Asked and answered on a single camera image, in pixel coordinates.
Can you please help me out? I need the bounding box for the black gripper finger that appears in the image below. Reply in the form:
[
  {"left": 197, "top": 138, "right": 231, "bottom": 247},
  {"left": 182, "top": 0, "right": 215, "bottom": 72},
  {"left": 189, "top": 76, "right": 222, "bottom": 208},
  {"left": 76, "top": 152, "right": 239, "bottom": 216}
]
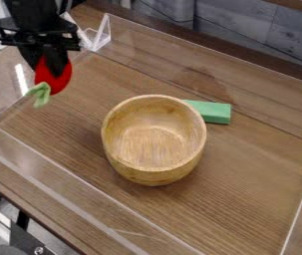
[
  {"left": 17, "top": 46, "right": 43, "bottom": 70},
  {"left": 46, "top": 45, "right": 68, "bottom": 77}
]

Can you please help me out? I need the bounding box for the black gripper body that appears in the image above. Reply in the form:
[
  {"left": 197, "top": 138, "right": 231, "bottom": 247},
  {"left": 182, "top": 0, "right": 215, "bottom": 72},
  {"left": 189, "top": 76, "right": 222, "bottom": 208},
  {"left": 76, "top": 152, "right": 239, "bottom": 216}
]
[{"left": 0, "top": 0, "right": 80, "bottom": 51}]

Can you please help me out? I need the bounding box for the red plush fruit green leaf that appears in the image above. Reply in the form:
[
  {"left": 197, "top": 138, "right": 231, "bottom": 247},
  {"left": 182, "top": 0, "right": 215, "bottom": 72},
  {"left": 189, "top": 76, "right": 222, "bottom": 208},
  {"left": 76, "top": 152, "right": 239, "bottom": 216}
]
[{"left": 27, "top": 57, "right": 72, "bottom": 109}]

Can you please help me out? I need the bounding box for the wooden bowl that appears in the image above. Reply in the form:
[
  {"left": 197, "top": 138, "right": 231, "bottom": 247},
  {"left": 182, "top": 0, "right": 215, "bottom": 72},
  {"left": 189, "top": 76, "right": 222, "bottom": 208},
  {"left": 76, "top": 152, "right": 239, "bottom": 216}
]
[{"left": 102, "top": 95, "right": 207, "bottom": 186}]

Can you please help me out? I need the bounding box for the green sponge block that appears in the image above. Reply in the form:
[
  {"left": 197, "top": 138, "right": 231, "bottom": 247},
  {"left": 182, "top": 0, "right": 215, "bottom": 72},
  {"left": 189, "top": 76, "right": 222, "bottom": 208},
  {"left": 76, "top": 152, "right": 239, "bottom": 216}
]
[{"left": 185, "top": 100, "right": 231, "bottom": 125}]

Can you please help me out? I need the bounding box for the black metal device base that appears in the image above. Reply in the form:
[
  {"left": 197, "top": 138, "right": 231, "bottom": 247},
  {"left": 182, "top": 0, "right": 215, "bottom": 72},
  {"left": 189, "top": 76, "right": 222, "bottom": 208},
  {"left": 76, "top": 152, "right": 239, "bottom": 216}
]
[{"left": 9, "top": 223, "right": 56, "bottom": 255}]

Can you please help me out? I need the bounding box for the clear acrylic corner bracket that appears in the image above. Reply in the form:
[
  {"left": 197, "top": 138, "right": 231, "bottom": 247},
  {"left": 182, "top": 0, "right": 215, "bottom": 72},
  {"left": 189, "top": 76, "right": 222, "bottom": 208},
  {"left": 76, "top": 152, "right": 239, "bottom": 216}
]
[{"left": 62, "top": 12, "right": 112, "bottom": 52}]

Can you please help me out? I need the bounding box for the clear acrylic tray enclosure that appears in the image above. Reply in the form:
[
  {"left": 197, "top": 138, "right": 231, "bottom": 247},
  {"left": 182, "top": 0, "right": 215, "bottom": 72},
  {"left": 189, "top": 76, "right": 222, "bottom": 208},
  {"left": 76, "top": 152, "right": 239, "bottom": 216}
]
[{"left": 0, "top": 18, "right": 302, "bottom": 255}]

